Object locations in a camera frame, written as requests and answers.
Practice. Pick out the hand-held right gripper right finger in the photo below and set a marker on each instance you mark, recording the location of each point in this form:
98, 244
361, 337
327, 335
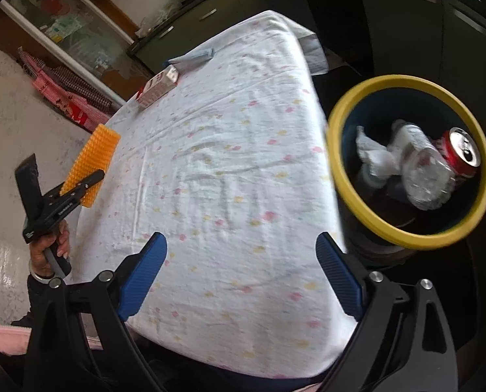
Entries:
341, 277

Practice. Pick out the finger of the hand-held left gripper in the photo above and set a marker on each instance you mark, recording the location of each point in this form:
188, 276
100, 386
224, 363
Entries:
88, 180

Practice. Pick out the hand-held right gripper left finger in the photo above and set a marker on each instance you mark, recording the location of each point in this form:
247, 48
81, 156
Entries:
145, 273

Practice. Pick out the orange spiky pad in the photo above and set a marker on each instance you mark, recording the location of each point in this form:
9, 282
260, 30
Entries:
92, 151

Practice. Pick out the yellow-rimmed blue bin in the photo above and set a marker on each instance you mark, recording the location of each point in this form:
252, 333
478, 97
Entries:
410, 237

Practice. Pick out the white tissue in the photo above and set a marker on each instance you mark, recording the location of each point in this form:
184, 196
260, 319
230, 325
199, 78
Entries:
373, 151

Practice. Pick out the clear plastic bottle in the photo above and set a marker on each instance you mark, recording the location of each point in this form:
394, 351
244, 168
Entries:
422, 171

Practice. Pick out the red soda can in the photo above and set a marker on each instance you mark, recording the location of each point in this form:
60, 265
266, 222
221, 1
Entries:
451, 155

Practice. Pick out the person's left forearm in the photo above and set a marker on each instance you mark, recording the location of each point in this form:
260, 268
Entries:
34, 298

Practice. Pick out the person's left hand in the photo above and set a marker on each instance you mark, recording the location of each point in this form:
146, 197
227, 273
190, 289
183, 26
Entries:
39, 261

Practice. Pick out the red checked bag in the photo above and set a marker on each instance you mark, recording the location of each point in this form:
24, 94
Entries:
71, 98

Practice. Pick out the red and white carton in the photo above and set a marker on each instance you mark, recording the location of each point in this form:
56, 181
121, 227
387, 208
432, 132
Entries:
157, 85

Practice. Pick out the pink garment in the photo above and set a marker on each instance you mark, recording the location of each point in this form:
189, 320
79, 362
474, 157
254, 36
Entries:
6, 335

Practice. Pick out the white printed tablecloth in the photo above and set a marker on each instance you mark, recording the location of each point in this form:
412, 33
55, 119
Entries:
226, 171

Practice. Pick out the glass door cabinet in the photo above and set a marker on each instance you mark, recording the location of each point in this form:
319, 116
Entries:
71, 36

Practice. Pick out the clear plastic bag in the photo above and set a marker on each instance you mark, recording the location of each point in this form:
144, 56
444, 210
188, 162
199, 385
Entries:
148, 26

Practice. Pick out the grey under cloth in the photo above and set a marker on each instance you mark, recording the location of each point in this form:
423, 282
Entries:
314, 53

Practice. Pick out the dark kitchen cabinets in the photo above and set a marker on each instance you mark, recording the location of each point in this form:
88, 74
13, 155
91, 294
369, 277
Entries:
410, 28

